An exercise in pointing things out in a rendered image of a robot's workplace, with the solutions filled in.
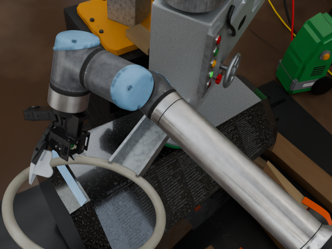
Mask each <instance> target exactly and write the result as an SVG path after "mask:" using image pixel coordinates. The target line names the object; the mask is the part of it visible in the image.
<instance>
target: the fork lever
mask: <svg viewBox="0 0 332 249"><path fill-rule="evenodd" d="M169 138H170V137H169V136H168V135H167V134H166V133H165V132H164V131H163V130H162V129H160V128H159V127H158V126H157V125H156V124H155V123H154V122H152V121H151V120H150V119H149V118H147V117H146V116H145V115H144V116H143V117H142V118H141V120H140V121H139V122H138V123H137V125H136V126H135V127H134V128H133V130H132V131H131V132H130V134H129V135H128V136H127V137H126V139H125V140H124V141H123V142H122V144H121V145H120V146H119V147H118V149H117V150H116V151H115V153H114V154H113V155H112V156H111V158H110V159H109V160H108V163H109V164H112V162H115V163H118V164H121V165H123V166H125V167H127V168H129V169H131V170H133V171H134V172H136V175H135V176H136V177H139V176H142V177H143V175H144V174H145V172H146V171H147V169H148V168H149V167H150V165H151V164H152V162H153V161H154V159H155V158H156V157H157V155H158V154H159V152H160V151H161V149H162V148H163V147H164V145H165V144H166V142H167V141H168V140H169Z"/></svg>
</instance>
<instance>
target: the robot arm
mask: <svg viewBox="0 0 332 249"><path fill-rule="evenodd" d="M99 45H100V39H99V37H97V36H96V35H94V34H92V33H89V32H84V31H76V30H69V31H63V32H60V33H59V34H58V35H57V36H56V38H55V44H54V47H53V50H54V51H53V59H52V67H51V75H50V83H49V89H48V97H47V102H48V104H49V106H38V105H37V106H31V107H28V109H26V110H23V113H24V118H25V120H26V121H52V122H50V123H49V124H48V125H49V126H48V127H46V129H45V131H44V133H43V135H42V137H41V139H40V140H39V141H38V143H37V144H36V146H35V148H34V151H33V155H32V158H31V164H30V173H29V184H31V185H32V184H33V182H34V180H35V178H36V176H37V175H40V176H44V177H47V178H49V177H51V176H52V174H53V169H52V167H51V165H50V161H51V159H52V157H53V153H52V152H51V151H50V150H47V149H48V147H50V148H52V149H53V150H54V151H56V152H57V153H58V154H59V155H60V158H62V159H64V160H65V161H67V162H68V159H69V156H70V157H71V159H72V160H75V159H76V154H78V155H82V156H85V157H86V153H85V152H84V150H86V151H87V149H88V143H89V138H90V132H88V131H87V130H85V129H83V123H84V121H85V120H87V119H89V113H88V112H86V111H85V110H86V109H87V107H88V102H89V96H90V92H93V93H95V94H97V95H99V96H101V97H103V98H105V99H107V100H109V101H110V102H112V103H114V104H116V105H117V106H118V107H120V108H122V109H125V110H129V111H135V110H137V109H139V110H140V111H141V112H142V113H143V114H144V115H145V116H146V117H147V118H149V119H150V120H151V121H152V122H154V123H155V124H156V125H157V126H158V127H159V128H160V129H162V130H163V131H164V132H165V133H166V134H167V135H168V136H169V137H170V138H171V139H172V140H173V141H174V142H175V143H176V144H177V145H178V146H179V147H180V148H181V149H182V150H183V151H184V152H186V153H187V154H188V155H189V156H190V157H191V158H192V159H193V160H194V161H195V162H196V163H197V164H198V165H199V166H200V167H201V168H202V169H203V170H204V171H205V172H206V173H207V174H209V175H210V176H211V177H212V178H213V179H214V180H215V181H216V182H217V183H218V184H219V185H220V186H221V187H222V188H223V189H224V190H225V191H226V192H227V193H228V194H229V195H230V196H231V197H233V198H234V199H235V200H236V201H237V202H238V203H239V204H240V205H241V206H242V207H243V208H244V209H245V210H246V211H247V212H248V213H249V214H250V215H251V216H252V217H253V218H254V219H256V220H257V221H258V222H259V223H260V224H261V225H262V226H263V227H264V228H265V229H266V230H267V231H268V232H269V233H270V234H271V235H272V236H273V237H274V238H275V239H276V240H277V241H279V242H280V243H281V244H282V245H283V246H284V247H285V248H286V249H332V225H324V224H322V223H321V222H319V221H318V220H317V219H316V218H315V217H314V216H313V215H312V214H311V213H310V212H308V211H307V210H306V209H305V208H304V207H303V206H302V205H301V204H300V203H298V202H297V201H296V200H295V199H294V198H293V197H292V196H291V195H290V194H289V193H287V192H286V191H285V190H284V189H283V188H282V187H281V186H280V185H279V184H278V183H276V182H275V181H274V180H273V179H272V178H271V177H270V176H269V175H268V174H266V173H265V172H264V171H263V170H262V169H261V168H260V167H259V166H258V165H257V164H255V163H254V162H253V161H252V160H251V159H250V158H249V157H248V156H247V155H246V154H244V153H243V152H242V151H241V150H240V149H239V148H238V147H237V146H236V145H234V144H233V143H232V142H231V141H230V140H229V139H228V138H227V137H226V136H225V135H223V134H222V133H221V132H220V131H219V130H218V129H217V128H216V127H215V126H213V125H212V124H211V123H210V122H209V121H208V120H207V119H206V118H205V117H204V116H202V115H201V114H200V113H199V112H198V111H197V110H196V109H195V108H194V107H193V106H191V105H190V104H189V103H188V102H187V101H186V100H185V99H184V98H183V97H181V96H180V94H179V93H178V92H177V91H176V90H175V89H174V88H173V87H172V86H171V85H170V83H169V81H168V80H167V78H166V77H165V76H163V75H162V74H160V73H158V72H155V71H151V70H148V69H146V68H144V67H142V66H140V65H137V64H134V63H132V62H130V61H127V60H125V59H123V58H121V57H119V56H117V55H115V54H113V53H110V52H108V51H106V50H104V49H102V48H100V47H99ZM86 137H87V143H86V146H85V141H86Z"/></svg>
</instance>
